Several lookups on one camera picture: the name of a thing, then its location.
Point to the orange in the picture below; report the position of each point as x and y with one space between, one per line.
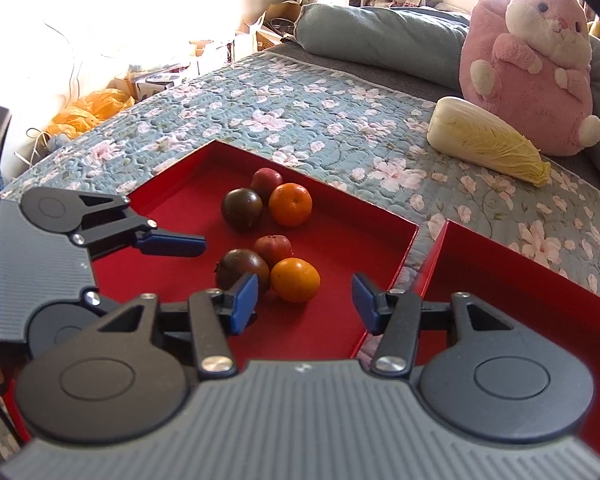
291 204
296 280

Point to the blue-grey pillow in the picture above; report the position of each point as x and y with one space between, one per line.
380 35

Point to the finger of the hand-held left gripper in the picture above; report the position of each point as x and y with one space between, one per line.
172 245
92 299

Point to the orange plastic bag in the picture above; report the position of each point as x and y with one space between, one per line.
90 110

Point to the red apple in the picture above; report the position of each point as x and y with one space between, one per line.
274 248
266 181

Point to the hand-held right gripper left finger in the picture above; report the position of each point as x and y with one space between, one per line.
245 305

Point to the napa cabbage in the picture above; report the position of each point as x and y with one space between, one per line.
485 142

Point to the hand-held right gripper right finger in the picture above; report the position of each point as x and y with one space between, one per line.
364 305

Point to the grey bed sheet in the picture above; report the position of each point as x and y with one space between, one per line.
395 79

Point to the open cardboard box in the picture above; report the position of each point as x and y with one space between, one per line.
280 17

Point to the floral quilted blanket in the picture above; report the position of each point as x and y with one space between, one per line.
305 110

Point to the red cardboard box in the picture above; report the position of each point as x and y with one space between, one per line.
510 280
330 240

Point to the dark purple tomato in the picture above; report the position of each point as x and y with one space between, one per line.
240 267
241 208

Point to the pink plush hamster toy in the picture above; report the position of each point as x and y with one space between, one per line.
530 70

